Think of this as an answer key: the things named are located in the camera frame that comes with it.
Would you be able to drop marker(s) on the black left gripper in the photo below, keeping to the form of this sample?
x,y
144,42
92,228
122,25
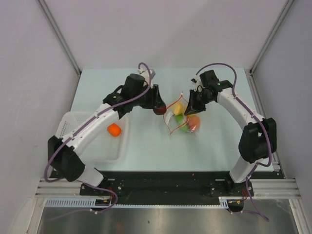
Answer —
x,y
155,100

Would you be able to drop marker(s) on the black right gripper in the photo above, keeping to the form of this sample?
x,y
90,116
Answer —
x,y
193,107

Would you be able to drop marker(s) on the fake dark purple fruit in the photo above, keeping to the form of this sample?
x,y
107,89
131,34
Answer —
x,y
160,111

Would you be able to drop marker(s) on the fake yellow lemon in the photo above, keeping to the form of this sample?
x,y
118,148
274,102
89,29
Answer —
x,y
178,109

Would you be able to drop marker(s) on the clear zip top bag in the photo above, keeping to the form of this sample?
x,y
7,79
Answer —
x,y
169,117

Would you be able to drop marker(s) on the fake orange fruit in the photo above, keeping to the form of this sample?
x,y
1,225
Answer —
x,y
114,130

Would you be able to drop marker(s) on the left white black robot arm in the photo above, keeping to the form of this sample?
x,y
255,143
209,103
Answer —
x,y
64,152

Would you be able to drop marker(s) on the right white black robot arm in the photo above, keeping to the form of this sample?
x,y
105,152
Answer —
x,y
259,138

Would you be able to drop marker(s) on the fake peach fruit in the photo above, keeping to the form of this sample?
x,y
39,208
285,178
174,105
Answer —
x,y
193,122

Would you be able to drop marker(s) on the fake green cucumber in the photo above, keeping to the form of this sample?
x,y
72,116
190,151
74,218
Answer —
x,y
182,122

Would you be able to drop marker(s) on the white perforated plastic basket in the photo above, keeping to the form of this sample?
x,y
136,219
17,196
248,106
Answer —
x,y
105,148

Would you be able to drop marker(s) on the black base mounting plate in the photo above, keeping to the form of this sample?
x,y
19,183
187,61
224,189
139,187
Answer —
x,y
172,188

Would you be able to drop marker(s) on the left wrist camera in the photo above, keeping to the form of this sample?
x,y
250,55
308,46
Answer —
x,y
147,74

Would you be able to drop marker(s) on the white slotted cable duct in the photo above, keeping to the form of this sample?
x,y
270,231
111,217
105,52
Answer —
x,y
70,202

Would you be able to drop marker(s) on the aluminium frame rail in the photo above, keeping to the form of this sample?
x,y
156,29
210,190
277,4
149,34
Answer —
x,y
60,188

